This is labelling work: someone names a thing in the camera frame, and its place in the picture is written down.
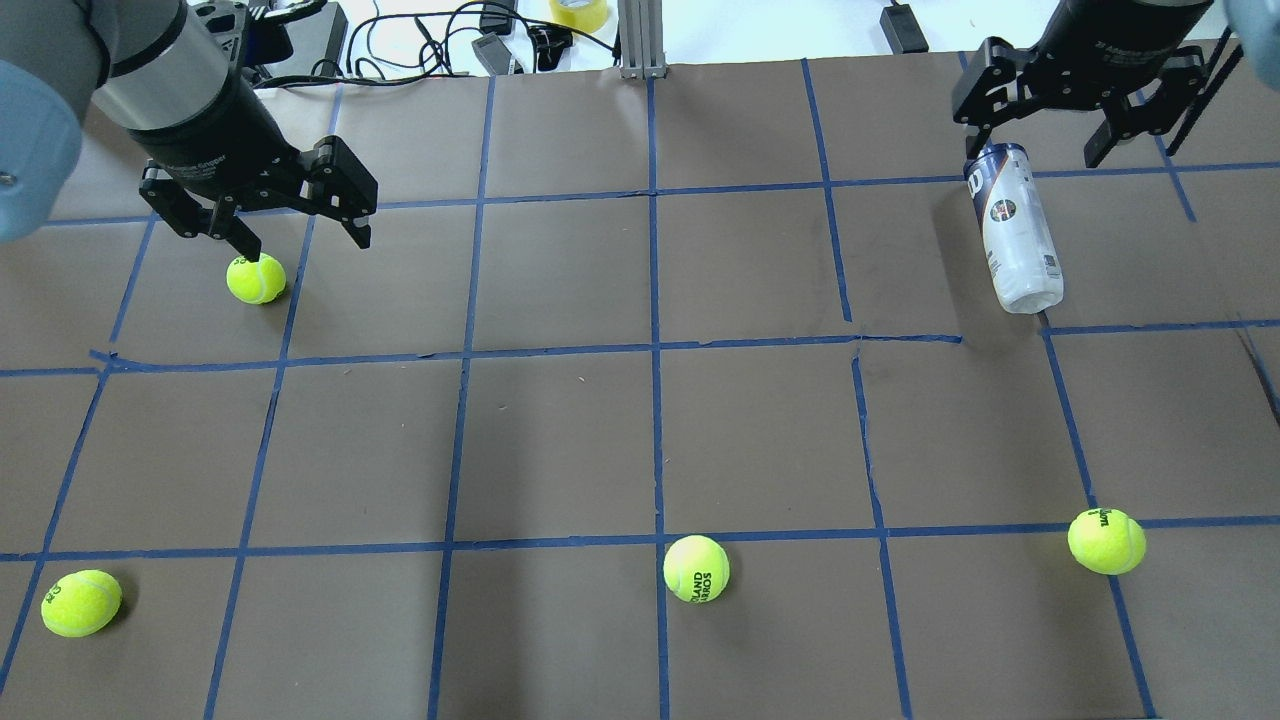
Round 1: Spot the tennis ball near left gripper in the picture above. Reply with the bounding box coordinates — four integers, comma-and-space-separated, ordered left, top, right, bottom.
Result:
225, 252, 287, 305

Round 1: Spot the black cables bundle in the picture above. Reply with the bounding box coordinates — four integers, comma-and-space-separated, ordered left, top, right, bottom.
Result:
255, 0, 616, 91

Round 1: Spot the yellow tape roll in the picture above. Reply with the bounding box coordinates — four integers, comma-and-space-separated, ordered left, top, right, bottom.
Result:
547, 0, 611, 35

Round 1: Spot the Wilson tennis ball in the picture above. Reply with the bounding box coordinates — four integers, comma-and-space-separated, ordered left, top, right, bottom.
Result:
1068, 509, 1148, 577

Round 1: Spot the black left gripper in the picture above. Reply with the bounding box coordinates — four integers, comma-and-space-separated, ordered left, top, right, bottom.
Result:
124, 72, 379, 263

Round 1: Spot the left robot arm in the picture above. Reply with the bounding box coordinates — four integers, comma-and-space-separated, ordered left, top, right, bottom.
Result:
1, 1, 378, 261

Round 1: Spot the white blue tennis ball can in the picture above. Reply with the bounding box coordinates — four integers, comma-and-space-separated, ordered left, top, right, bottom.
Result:
964, 143, 1065, 315

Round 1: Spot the black power adapter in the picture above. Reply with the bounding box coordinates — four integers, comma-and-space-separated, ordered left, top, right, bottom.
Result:
879, 1, 931, 55

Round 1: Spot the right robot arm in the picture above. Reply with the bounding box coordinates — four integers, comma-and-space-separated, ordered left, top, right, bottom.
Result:
951, 1, 1279, 168

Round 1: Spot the aluminium frame post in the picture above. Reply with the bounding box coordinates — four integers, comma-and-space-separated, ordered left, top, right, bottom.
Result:
617, 0, 669, 79

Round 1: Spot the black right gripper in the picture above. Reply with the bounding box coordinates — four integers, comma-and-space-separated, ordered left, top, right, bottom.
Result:
951, 1, 1212, 169

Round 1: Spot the tennis ball front left corner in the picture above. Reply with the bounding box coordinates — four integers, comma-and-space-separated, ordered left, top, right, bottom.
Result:
40, 569, 123, 638

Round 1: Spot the centre tennis ball with print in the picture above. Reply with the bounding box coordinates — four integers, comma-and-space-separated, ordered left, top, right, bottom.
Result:
662, 536, 731, 603

